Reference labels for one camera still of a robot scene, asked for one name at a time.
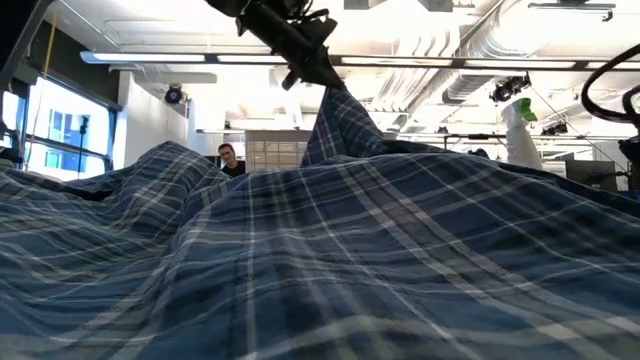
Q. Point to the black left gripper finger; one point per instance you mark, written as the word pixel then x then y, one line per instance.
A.
pixel 327 70
pixel 305 74

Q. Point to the blue plaid shirt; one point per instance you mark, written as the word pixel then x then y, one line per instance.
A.
pixel 350 250

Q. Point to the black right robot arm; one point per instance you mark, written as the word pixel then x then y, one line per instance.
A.
pixel 631 160

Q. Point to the white plastic laundry basket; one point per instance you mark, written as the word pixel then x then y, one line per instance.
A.
pixel 275 156

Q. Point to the person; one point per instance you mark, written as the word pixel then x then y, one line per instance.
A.
pixel 231 160

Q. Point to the long linear ceiling light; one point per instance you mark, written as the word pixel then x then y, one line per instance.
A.
pixel 150 57

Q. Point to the black ceiling spotlight cluster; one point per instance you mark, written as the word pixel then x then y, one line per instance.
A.
pixel 510 86

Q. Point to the white spray bottle green trigger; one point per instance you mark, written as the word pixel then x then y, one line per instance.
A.
pixel 520 140

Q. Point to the black slim light stand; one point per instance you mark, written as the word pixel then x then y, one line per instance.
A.
pixel 82 145

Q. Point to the black ceiling track spotlight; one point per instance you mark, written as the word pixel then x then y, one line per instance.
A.
pixel 555 128

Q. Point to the dark ceiling fixture bar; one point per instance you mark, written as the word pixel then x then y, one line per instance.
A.
pixel 570 5

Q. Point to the black computer monitor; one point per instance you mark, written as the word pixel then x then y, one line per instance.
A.
pixel 592 175

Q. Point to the black round ceiling camera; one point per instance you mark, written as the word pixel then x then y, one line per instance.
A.
pixel 173 94

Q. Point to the silver ceiling ventilation duct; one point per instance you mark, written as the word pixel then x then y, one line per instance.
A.
pixel 475 75

